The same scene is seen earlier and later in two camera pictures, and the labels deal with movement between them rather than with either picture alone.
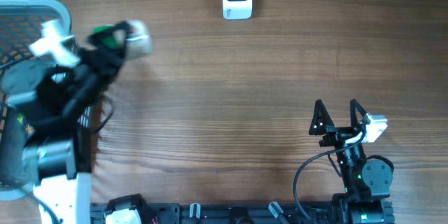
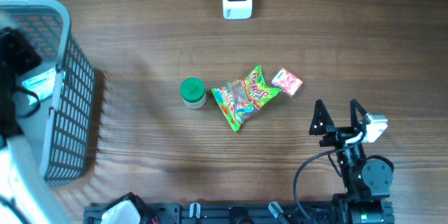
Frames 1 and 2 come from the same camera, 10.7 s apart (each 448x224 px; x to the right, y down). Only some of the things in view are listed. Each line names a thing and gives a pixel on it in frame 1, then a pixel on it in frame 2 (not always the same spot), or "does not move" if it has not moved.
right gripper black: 337,134 does not move
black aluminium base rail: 234,213 does not move
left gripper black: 114,59 to 30,58
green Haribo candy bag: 29,129 to 239,99
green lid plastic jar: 134,36 to 193,92
